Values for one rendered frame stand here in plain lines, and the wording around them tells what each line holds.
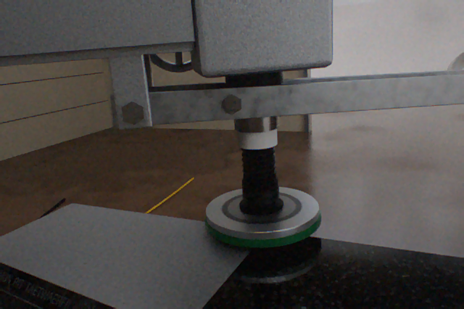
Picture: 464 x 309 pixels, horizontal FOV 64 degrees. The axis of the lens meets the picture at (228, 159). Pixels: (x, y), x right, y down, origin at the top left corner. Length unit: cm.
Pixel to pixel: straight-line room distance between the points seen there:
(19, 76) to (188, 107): 562
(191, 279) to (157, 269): 7
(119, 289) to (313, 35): 47
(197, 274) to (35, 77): 582
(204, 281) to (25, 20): 44
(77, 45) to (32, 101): 571
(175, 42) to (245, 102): 14
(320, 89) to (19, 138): 568
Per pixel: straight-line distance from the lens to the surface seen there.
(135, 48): 56
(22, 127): 615
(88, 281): 67
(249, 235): 63
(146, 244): 74
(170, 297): 59
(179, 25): 55
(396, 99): 70
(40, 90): 635
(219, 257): 66
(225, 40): 54
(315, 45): 57
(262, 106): 61
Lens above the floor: 120
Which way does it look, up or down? 16 degrees down
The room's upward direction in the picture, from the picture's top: 5 degrees counter-clockwise
